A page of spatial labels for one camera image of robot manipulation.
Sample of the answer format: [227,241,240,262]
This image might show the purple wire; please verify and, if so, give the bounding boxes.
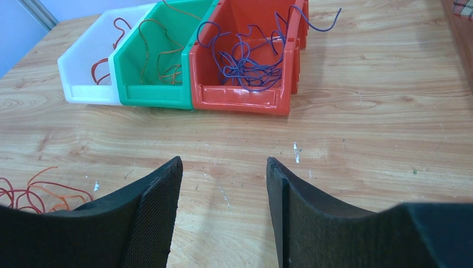
[196,4,342,93]

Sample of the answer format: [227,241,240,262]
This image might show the white plastic bin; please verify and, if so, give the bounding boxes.
[57,3,154,106]

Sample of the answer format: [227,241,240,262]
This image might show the plaid cloth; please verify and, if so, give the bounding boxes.
[452,0,472,21]

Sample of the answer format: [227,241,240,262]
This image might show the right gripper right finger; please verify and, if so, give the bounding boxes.
[266,157,472,267]

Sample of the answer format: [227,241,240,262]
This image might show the wooden tray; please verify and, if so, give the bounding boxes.
[441,0,472,92]

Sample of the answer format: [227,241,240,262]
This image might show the green plastic bin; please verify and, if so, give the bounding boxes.
[113,1,217,109]

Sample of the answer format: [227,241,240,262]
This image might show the red plastic bin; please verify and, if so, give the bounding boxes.
[189,1,309,115]

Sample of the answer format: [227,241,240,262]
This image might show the brown orange wire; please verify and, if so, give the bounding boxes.
[138,0,202,86]

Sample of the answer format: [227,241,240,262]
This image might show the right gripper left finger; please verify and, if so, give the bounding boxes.
[1,157,183,267]

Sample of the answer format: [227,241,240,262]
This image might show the dark red wire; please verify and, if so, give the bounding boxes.
[90,17,132,86]

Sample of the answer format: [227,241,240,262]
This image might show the tangled red and purple cables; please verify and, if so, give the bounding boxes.
[0,166,94,216]

